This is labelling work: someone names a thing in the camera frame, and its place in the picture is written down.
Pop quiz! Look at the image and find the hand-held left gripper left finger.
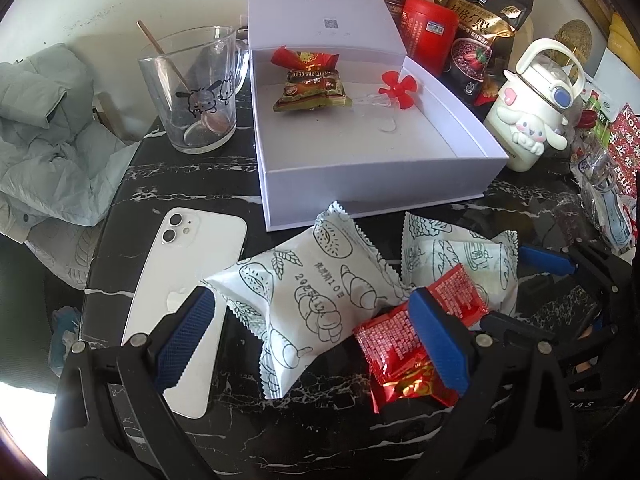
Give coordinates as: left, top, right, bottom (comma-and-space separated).
47, 287, 216, 480

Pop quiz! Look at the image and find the red canister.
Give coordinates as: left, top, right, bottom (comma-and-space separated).
400, 0, 460, 78

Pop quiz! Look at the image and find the white cartoon water bottle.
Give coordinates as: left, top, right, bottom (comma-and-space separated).
482, 37, 586, 172

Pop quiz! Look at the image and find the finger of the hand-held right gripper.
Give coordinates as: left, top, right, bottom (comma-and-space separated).
479, 309, 559, 354
518, 244, 577, 277

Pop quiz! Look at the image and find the red gold candy packet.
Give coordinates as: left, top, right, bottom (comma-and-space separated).
271, 45, 341, 73

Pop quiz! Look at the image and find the white carton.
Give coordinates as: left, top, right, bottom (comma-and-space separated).
595, 47, 640, 106

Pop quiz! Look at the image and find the black gold oats bag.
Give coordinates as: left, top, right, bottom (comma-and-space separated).
442, 0, 536, 106

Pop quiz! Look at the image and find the red propeller clear toy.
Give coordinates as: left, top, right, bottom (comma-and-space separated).
350, 72, 423, 133

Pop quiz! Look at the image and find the copper stirring spoon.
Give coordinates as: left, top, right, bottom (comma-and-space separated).
137, 21, 227, 135

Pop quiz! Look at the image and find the blue plastic trash bag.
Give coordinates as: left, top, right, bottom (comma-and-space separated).
47, 305, 83, 381

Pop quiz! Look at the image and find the yellow object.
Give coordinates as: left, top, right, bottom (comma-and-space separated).
607, 12, 640, 68

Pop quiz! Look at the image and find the round woven straw piece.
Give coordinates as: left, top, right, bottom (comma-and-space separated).
552, 19, 593, 68

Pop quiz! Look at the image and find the red barbecue seasoning packet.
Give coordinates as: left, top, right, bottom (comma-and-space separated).
607, 102, 640, 201

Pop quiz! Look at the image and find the green white packet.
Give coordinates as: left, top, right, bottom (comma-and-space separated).
580, 87, 613, 131

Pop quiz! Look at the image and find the white smartphone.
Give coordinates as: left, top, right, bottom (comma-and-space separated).
121, 206, 248, 420

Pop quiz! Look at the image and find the grey-green padded jacket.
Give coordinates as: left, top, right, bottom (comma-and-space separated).
0, 44, 141, 226

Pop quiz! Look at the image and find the white bread packet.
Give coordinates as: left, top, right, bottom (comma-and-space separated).
401, 211, 519, 318
202, 201, 416, 401

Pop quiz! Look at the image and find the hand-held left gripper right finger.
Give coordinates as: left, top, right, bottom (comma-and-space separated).
407, 289, 576, 480

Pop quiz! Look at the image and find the red cartoon snack packet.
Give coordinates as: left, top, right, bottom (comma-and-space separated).
372, 360, 458, 413

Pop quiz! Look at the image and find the glass mug with cartoon print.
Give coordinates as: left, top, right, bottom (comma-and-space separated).
137, 26, 250, 155

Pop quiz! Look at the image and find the clear plastic bag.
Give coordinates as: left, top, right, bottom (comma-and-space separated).
570, 150, 638, 256

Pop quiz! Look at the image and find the red white-print snack packet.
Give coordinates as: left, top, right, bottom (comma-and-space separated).
352, 265, 491, 388

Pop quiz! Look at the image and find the white hinged-lid gift box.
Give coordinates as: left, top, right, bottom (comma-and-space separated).
248, 0, 508, 233

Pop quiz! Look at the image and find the brown cereal snack packet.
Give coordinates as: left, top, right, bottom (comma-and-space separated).
272, 67, 353, 113

